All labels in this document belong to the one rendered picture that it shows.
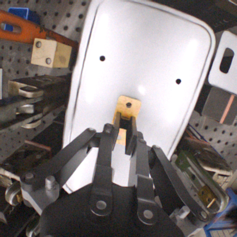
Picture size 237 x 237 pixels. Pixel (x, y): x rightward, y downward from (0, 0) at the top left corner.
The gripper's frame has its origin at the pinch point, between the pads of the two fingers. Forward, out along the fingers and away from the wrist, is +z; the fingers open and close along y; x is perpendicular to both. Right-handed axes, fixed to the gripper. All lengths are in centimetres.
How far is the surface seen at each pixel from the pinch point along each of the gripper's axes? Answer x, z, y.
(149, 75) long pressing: 8.5, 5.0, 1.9
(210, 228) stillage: -163, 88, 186
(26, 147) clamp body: -15.0, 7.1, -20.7
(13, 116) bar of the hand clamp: -0.5, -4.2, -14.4
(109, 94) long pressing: 3.5, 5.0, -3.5
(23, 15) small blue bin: 21, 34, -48
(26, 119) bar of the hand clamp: -1.0, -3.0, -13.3
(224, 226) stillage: -160, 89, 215
